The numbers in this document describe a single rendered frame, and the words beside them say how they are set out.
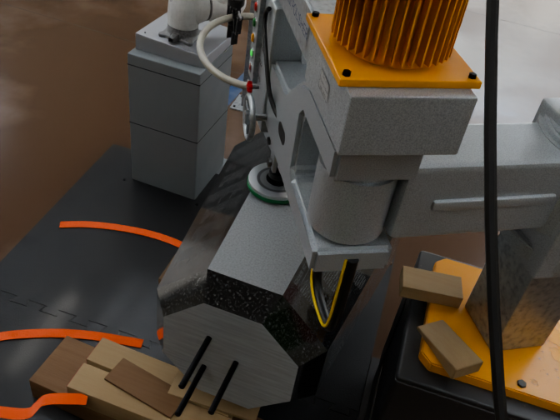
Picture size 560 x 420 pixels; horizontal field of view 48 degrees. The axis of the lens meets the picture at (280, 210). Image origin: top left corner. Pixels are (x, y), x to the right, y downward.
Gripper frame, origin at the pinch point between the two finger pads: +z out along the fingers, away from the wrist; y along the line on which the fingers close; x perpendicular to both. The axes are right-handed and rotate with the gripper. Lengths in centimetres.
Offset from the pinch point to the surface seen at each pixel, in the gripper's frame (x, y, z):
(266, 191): -24, 94, -7
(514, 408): 14, 193, -8
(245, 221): -36, 104, -6
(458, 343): 7, 170, -12
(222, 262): -51, 119, -10
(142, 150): -39, -15, 81
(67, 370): -104, 104, 65
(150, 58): -31.6, -22.6, 26.0
